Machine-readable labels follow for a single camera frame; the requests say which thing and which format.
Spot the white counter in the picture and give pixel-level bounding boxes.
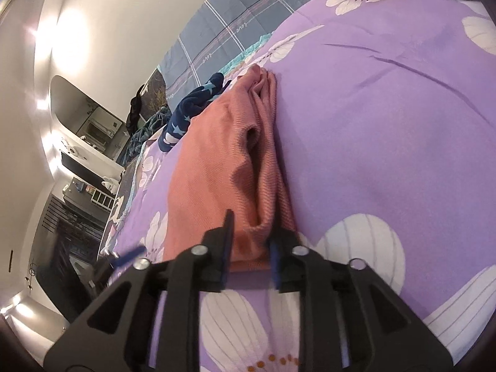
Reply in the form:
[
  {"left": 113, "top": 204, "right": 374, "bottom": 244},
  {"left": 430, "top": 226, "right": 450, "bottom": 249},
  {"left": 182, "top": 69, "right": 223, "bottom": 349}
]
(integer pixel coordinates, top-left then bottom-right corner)
[{"left": 57, "top": 135, "right": 125, "bottom": 182}]

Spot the purple floral bedsheet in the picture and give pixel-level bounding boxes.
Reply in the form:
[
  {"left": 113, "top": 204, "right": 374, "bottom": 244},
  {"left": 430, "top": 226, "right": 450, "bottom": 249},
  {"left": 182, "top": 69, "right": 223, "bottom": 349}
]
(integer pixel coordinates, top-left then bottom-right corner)
[{"left": 101, "top": 0, "right": 496, "bottom": 372}]

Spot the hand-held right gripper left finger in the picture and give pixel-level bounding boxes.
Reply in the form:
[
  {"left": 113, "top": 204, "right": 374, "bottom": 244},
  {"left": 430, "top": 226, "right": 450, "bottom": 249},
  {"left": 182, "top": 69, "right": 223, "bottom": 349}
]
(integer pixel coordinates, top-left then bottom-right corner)
[{"left": 44, "top": 210, "right": 236, "bottom": 372}]

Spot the black hanging bag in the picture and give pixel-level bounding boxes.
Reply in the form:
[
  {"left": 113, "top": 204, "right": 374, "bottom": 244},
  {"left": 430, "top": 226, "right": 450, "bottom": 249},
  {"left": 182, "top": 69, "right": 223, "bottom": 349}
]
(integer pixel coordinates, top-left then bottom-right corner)
[{"left": 125, "top": 84, "right": 147, "bottom": 133}]

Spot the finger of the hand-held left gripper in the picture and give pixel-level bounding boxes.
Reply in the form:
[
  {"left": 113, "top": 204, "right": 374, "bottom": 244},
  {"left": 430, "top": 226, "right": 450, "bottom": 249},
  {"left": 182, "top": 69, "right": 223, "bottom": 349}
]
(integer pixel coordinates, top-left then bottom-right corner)
[{"left": 110, "top": 245, "right": 147, "bottom": 269}]

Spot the dark teal fleece blanket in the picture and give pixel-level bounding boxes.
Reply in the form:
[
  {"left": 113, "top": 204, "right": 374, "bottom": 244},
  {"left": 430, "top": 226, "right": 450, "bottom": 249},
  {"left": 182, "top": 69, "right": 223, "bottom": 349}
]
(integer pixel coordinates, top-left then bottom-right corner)
[{"left": 119, "top": 104, "right": 172, "bottom": 165}]

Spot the dark wall poster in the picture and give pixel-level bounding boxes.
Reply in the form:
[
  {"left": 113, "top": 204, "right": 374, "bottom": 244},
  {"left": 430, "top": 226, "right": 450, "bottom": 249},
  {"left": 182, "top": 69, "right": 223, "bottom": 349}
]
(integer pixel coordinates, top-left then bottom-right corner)
[{"left": 140, "top": 68, "right": 170, "bottom": 125}]

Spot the dark shelving unit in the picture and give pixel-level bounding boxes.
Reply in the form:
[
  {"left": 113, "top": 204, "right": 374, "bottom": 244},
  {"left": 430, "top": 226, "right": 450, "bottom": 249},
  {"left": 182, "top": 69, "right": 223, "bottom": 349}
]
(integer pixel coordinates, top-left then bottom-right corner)
[{"left": 41, "top": 177, "right": 114, "bottom": 307}]

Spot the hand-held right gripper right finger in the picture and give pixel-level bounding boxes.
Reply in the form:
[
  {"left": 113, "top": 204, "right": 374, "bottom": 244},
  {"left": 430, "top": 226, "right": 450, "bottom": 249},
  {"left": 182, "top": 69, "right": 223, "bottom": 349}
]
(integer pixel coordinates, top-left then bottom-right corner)
[{"left": 269, "top": 231, "right": 453, "bottom": 372}]

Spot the blue plaid quilt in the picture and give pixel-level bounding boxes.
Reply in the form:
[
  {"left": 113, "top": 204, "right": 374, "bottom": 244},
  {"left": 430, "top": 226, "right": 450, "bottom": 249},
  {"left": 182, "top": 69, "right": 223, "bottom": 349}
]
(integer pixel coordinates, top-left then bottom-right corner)
[{"left": 160, "top": 0, "right": 368, "bottom": 104}]

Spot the white cubby organiser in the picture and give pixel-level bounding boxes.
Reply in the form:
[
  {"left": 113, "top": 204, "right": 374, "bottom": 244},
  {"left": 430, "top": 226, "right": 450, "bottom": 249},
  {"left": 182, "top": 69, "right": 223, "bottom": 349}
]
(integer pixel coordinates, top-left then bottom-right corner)
[{"left": 92, "top": 190, "right": 118, "bottom": 212}]

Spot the navy star-print garment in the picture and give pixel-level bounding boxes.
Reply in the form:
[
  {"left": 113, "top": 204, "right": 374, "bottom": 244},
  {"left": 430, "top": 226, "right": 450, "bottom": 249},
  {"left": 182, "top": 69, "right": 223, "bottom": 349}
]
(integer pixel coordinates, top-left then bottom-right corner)
[{"left": 158, "top": 72, "right": 232, "bottom": 153}]

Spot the teal blanket edge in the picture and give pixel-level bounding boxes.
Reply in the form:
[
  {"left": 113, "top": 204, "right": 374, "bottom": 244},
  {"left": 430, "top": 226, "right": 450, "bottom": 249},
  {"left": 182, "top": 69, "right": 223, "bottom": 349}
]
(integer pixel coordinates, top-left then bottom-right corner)
[{"left": 218, "top": 33, "right": 274, "bottom": 77}]

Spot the microwave oven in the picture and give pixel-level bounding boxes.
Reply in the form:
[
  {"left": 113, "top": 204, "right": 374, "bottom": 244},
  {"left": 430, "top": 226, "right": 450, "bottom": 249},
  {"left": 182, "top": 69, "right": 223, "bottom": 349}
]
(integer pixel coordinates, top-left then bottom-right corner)
[{"left": 85, "top": 120, "right": 116, "bottom": 141}]

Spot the salmon pink garment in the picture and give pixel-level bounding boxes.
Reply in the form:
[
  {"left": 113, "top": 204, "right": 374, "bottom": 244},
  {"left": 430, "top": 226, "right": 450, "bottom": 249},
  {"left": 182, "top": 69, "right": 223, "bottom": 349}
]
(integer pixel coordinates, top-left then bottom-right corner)
[{"left": 163, "top": 64, "right": 300, "bottom": 273}]

